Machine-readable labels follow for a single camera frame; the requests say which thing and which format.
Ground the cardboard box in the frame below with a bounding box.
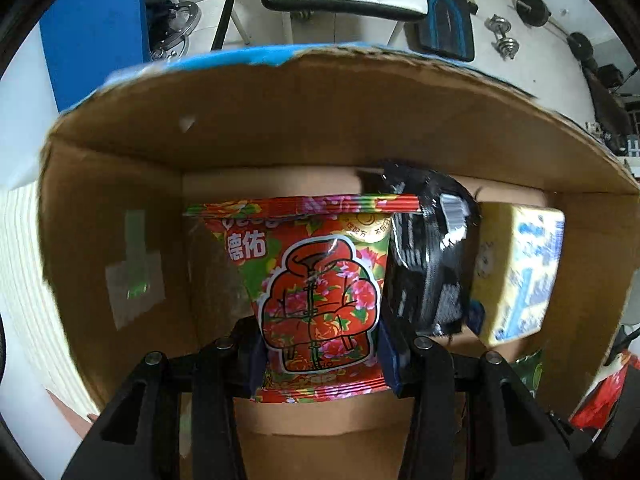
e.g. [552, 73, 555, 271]
[37, 41, 640, 480]

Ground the red floral wipes packet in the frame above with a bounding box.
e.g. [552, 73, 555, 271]
[183, 193, 422, 405]

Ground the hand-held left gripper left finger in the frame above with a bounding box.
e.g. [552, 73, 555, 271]
[61, 317, 267, 480]

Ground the black barbell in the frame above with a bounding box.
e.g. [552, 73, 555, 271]
[515, 0, 596, 68]

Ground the chrome dumbbell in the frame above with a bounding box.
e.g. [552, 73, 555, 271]
[486, 14, 522, 61]

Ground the blue board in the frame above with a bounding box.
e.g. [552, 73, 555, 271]
[41, 0, 151, 113]

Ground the yellow tissue pack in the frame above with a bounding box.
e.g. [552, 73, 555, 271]
[467, 202, 566, 347]

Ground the black plastic packet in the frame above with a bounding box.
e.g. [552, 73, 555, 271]
[380, 160, 482, 336]

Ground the chrome chair base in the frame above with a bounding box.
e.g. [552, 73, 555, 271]
[148, 1, 202, 63]

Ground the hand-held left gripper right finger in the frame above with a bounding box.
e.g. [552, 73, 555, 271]
[376, 318, 584, 480]

